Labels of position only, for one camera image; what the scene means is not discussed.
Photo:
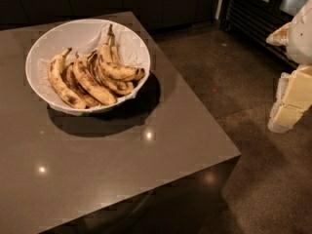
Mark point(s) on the white bowl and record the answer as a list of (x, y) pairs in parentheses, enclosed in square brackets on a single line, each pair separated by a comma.
[(82, 36)]

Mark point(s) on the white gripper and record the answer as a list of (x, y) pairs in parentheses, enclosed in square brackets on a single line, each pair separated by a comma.
[(300, 38)]

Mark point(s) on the curved banana beneath top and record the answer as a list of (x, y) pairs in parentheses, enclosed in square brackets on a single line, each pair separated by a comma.
[(120, 88)]

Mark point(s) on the small rear banana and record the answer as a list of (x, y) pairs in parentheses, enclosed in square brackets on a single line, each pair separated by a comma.
[(114, 50)]

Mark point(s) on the middle long spotted banana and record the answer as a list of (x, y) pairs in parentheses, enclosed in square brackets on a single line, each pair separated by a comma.
[(90, 83)]

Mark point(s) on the banana with long stem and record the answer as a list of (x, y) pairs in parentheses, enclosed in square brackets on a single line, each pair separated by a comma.
[(113, 69)]

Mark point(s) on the leftmost spotted banana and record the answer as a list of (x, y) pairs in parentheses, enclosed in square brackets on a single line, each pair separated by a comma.
[(57, 65)]

